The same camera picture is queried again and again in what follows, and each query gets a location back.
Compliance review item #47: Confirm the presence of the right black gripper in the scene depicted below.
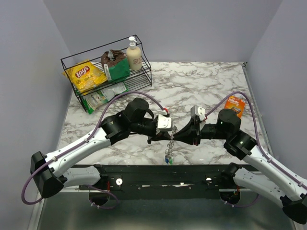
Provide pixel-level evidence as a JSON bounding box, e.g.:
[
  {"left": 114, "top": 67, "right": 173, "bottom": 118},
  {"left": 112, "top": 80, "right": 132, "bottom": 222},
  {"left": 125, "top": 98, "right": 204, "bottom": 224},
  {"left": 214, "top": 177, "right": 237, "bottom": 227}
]
[{"left": 173, "top": 116, "right": 229, "bottom": 146}]

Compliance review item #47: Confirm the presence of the metal disc with key rings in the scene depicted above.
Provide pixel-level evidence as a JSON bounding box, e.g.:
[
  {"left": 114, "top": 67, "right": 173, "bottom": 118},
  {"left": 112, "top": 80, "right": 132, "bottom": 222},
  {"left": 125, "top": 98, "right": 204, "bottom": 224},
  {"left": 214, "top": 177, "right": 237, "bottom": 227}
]
[{"left": 165, "top": 126, "right": 178, "bottom": 160}]

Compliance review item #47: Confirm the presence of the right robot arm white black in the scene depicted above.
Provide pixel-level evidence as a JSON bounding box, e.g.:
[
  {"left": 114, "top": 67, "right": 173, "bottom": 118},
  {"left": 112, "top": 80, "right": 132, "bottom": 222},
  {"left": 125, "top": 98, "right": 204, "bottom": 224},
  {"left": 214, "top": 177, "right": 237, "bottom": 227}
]
[{"left": 174, "top": 109, "right": 307, "bottom": 224}]

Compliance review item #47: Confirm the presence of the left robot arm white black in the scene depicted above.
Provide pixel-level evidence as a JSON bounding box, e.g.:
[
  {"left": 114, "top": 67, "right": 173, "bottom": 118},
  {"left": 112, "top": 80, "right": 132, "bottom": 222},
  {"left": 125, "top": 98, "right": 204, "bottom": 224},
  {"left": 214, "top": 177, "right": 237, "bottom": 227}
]
[{"left": 31, "top": 98, "right": 173, "bottom": 198}]

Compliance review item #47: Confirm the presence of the orange razor box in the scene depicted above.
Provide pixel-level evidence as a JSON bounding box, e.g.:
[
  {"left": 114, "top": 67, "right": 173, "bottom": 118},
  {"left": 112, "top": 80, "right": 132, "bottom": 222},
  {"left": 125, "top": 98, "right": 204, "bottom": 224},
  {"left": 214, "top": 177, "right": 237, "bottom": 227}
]
[{"left": 224, "top": 95, "right": 246, "bottom": 118}]

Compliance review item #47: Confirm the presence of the green white snack packet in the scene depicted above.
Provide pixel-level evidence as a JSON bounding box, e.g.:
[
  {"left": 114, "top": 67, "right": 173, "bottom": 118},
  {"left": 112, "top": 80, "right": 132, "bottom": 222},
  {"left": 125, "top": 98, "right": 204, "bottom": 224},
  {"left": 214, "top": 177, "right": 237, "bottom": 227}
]
[{"left": 100, "top": 82, "right": 128, "bottom": 102}]

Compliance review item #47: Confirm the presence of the green brown coffee bag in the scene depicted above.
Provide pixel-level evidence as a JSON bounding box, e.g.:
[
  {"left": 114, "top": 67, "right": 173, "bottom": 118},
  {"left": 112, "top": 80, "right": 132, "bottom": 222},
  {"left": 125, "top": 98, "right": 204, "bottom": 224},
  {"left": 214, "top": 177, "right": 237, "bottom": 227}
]
[{"left": 100, "top": 49, "right": 130, "bottom": 82}]

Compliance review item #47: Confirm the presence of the cream soap pump bottle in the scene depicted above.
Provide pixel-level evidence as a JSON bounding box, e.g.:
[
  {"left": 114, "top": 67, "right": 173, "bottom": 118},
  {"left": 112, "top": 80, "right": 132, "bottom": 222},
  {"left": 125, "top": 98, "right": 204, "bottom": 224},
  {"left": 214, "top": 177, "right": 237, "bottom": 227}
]
[{"left": 126, "top": 36, "right": 142, "bottom": 70}]

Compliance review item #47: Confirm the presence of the yellow chips bag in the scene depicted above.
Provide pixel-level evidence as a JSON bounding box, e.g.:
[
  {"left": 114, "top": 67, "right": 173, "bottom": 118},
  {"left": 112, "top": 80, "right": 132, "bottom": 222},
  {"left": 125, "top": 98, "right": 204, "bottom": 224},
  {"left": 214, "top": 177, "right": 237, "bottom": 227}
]
[{"left": 62, "top": 59, "right": 108, "bottom": 94}]

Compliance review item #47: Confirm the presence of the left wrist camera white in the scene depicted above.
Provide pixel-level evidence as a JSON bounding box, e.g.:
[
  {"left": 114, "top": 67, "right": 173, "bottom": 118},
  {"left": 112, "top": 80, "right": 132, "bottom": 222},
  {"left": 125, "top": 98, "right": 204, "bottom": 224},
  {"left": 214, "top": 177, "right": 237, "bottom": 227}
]
[{"left": 156, "top": 115, "right": 173, "bottom": 133}]

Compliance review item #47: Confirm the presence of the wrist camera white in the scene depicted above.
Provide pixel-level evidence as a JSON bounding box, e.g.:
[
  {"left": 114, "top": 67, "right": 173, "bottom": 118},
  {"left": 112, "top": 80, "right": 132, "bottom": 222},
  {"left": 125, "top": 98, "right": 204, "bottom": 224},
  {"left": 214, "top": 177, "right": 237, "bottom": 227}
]
[
  {"left": 190, "top": 105, "right": 207, "bottom": 121},
  {"left": 156, "top": 115, "right": 173, "bottom": 133}
]

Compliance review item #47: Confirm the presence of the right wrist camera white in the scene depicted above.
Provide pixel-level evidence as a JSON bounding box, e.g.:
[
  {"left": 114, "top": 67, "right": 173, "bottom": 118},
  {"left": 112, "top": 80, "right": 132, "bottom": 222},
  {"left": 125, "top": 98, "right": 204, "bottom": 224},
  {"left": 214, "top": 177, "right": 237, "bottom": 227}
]
[{"left": 190, "top": 105, "right": 207, "bottom": 121}]

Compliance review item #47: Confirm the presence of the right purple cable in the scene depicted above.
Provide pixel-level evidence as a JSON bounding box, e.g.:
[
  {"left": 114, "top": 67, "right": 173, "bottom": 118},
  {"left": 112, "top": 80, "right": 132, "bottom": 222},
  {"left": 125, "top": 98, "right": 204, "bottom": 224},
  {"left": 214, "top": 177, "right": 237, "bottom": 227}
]
[{"left": 203, "top": 92, "right": 307, "bottom": 208}]

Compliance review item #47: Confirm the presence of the purple cable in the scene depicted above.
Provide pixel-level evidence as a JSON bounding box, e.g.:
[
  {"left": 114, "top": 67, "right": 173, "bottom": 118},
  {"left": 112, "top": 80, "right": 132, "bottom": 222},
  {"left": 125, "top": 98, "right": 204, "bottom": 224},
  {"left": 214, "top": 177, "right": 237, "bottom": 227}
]
[
  {"left": 21, "top": 91, "right": 168, "bottom": 209},
  {"left": 203, "top": 92, "right": 307, "bottom": 208}
]

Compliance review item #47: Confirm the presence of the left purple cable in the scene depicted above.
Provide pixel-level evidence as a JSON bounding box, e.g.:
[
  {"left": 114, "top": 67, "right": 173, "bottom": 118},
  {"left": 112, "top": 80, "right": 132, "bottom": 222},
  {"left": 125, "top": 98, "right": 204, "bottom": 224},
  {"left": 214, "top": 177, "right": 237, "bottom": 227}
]
[{"left": 21, "top": 91, "right": 168, "bottom": 209}]

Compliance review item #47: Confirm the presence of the black wire shelf rack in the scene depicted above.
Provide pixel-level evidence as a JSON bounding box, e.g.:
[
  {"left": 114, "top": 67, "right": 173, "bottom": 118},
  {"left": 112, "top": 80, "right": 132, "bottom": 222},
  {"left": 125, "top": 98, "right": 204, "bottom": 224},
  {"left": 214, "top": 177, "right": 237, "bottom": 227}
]
[{"left": 60, "top": 34, "right": 152, "bottom": 112}]

